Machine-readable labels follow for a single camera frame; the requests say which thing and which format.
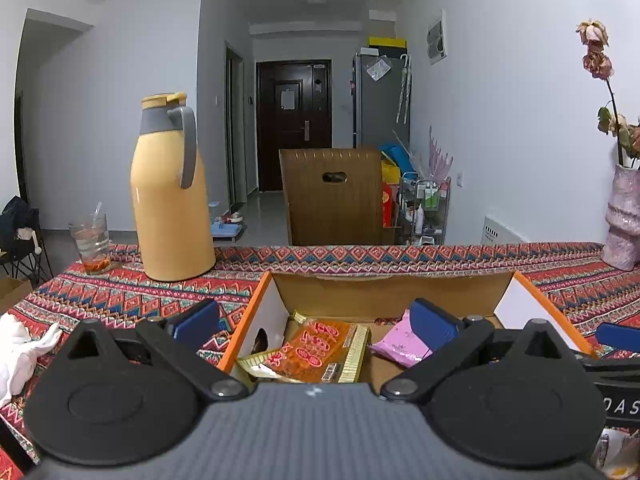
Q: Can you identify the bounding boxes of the pink ribbed vase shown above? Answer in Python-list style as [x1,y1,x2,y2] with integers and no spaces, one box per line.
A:
[600,162,640,272]

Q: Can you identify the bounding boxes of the dark entrance door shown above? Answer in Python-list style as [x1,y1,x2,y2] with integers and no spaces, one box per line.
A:
[256,59,333,192]

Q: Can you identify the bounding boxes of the large orange strips packet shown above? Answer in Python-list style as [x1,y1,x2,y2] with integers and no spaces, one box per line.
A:
[236,310,372,385]

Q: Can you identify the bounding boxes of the orange cardboard box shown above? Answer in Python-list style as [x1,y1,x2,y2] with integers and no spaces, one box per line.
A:
[218,270,598,386]

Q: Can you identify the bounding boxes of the wire storage cart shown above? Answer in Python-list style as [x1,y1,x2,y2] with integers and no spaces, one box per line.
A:
[398,172,451,247]

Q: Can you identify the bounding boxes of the glass cup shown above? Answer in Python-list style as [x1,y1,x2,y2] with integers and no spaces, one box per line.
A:
[68,201,112,275]

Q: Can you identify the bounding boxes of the yellow box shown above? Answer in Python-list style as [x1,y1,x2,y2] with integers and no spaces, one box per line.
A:
[368,36,407,53]

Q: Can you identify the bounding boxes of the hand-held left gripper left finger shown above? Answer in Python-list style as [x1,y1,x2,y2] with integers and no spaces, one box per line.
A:
[60,298,251,402]

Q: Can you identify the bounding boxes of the white folded umbrella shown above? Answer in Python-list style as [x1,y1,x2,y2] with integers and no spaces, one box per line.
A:
[396,52,413,125]

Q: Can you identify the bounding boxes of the grey refrigerator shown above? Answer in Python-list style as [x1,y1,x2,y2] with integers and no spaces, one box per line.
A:
[352,51,412,150]

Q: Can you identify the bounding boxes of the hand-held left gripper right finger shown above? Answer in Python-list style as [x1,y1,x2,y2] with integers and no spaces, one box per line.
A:
[382,298,576,402]

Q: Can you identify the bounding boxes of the white cloth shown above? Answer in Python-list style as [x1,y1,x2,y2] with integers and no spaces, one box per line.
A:
[0,312,63,408]

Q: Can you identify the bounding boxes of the pink feather decoration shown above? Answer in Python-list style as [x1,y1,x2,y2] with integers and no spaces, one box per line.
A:
[427,125,453,183]

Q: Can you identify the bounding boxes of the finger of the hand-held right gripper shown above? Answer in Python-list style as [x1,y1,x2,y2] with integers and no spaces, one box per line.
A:
[595,322,640,348]

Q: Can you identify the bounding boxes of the yellow thermos jug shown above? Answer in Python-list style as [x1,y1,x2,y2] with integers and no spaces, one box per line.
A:
[130,91,217,282]

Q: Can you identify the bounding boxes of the black folding chair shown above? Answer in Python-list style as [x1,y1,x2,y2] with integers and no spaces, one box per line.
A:
[0,195,53,286]

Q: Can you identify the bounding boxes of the wall electrical panel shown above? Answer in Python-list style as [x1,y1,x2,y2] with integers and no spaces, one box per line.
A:
[426,8,448,66]

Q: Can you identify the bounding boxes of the pink snack packet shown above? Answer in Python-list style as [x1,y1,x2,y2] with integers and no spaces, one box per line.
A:
[369,308,436,368]

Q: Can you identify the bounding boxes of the dried pink roses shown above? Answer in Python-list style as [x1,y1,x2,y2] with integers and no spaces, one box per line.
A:
[575,19,640,168]

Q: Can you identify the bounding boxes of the blue plastic item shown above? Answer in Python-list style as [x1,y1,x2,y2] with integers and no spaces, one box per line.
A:
[378,144,413,173]

